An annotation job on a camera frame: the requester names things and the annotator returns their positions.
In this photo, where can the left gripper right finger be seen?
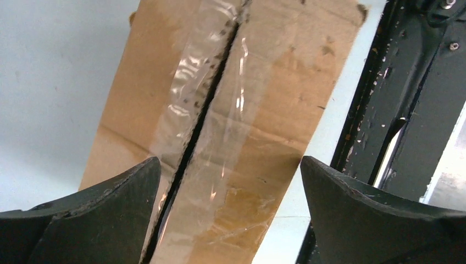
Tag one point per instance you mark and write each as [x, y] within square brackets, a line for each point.
[353, 222]

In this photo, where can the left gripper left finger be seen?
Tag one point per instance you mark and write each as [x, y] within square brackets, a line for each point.
[105, 223]

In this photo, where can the brown cardboard express box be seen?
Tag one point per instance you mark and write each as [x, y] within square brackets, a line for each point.
[229, 94]

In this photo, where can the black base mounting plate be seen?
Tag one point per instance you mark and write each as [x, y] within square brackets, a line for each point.
[409, 103]

